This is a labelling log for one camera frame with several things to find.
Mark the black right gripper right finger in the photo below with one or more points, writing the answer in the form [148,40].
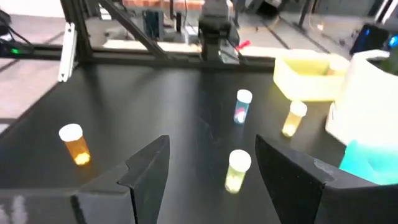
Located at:
[289,186]

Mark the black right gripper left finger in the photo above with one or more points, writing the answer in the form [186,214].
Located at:
[149,174]

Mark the pale green pill bottle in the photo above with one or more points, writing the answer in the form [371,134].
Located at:
[237,174]

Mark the small yellow pill bottle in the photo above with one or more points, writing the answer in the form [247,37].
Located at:
[293,119]

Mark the amber bottle with yellow pills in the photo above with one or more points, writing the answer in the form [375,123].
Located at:
[76,146]

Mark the blue bottle with red pills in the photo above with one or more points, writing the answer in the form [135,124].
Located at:
[242,107]

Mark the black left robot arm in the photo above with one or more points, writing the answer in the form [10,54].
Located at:
[214,31]

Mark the translucent teal plastic bin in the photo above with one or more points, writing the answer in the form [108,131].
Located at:
[367,165]

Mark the translucent yellow plastic bin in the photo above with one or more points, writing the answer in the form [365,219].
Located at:
[304,87]

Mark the orange pill bottle white cap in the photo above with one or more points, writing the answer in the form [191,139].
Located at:
[335,68]

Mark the white hexagonal plant pot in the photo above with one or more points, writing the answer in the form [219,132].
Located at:
[363,102]

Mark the grey equipment rack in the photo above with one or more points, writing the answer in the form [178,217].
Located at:
[153,25]

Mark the black device blue light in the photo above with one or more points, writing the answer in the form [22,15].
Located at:
[370,39]

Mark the black device green light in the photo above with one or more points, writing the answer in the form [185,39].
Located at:
[12,46]

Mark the white frame bracket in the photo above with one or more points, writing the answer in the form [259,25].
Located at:
[66,53]

